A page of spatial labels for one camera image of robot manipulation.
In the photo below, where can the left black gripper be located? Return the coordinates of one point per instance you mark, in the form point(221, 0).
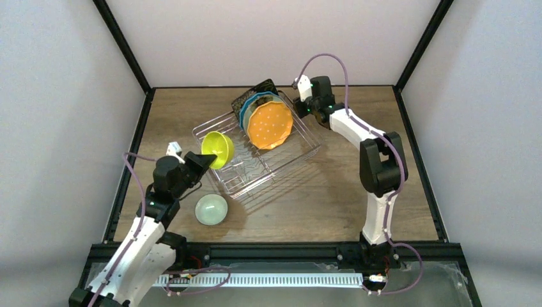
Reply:
point(193, 162)

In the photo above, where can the right black frame post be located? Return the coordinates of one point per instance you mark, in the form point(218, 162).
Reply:
point(423, 43)

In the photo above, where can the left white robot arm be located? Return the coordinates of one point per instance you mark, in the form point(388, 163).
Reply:
point(148, 249)

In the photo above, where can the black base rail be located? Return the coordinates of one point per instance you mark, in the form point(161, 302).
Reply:
point(347, 255)

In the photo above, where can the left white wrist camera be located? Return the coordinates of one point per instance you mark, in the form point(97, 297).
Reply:
point(175, 150)

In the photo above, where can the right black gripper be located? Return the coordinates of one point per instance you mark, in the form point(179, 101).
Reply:
point(312, 103)

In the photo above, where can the light blue floral plate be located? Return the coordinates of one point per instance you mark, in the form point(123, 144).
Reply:
point(255, 104)

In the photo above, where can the left black frame post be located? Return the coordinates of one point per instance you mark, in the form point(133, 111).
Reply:
point(122, 43)

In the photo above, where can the yellow-green small bowl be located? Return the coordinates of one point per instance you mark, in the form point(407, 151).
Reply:
point(221, 146)

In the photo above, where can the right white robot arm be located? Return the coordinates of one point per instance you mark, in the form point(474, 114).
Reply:
point(383, 169)

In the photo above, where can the pale green small bowl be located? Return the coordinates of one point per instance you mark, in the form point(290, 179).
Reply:
point(211, 209)

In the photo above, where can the white slotted cable duct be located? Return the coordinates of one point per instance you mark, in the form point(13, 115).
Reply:
point(207, 280)

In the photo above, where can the metal wire dish rack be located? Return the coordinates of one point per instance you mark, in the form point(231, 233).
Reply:
point(251, 167)

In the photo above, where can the black floral square plate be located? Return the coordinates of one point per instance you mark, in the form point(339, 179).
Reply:
point(265, 86)

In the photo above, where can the black frame post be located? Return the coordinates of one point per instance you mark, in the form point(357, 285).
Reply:
point(423, 43)
point(122, 43)

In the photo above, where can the orange plate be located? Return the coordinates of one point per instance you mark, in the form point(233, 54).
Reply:
point(269, 125)

